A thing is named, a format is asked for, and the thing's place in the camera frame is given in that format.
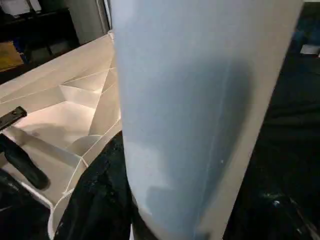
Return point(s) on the black table mat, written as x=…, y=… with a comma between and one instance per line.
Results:
x=290, y=100

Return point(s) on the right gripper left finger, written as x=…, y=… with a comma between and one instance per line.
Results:
x=100, y=200

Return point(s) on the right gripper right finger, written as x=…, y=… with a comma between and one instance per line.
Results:
x=280, y=215

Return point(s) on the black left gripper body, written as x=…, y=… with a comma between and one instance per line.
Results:
x=12, y=119

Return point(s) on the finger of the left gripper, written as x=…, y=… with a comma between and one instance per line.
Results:
x=25, y=162

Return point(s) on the white plastic table leg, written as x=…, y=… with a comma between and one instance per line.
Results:
x=200, y=115

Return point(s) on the white plastic table top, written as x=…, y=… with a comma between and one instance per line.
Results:
x=55, y=110

